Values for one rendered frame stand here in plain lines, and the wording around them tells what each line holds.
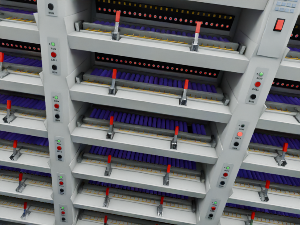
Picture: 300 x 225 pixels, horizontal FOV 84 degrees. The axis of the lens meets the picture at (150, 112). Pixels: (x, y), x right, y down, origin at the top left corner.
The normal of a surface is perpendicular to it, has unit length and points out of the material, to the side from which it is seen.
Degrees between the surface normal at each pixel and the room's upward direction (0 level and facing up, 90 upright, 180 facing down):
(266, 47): 90
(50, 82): 90
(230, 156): 90
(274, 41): 90
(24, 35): 110
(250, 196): 19
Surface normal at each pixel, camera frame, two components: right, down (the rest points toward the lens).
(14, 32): -0.11, 0.62
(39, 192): 0.10, -0.77
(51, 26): -0.07, 0.33
